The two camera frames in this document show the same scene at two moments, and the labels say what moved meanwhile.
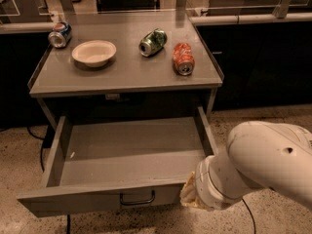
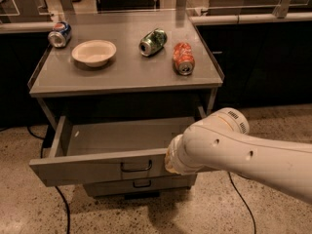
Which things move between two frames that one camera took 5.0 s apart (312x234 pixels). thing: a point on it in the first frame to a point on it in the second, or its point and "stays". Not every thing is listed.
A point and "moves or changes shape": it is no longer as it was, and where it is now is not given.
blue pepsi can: [60, 35] stays
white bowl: [94, 53] stays
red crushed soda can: [183, 58] stays
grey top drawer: [101, 164] moves or changes shape
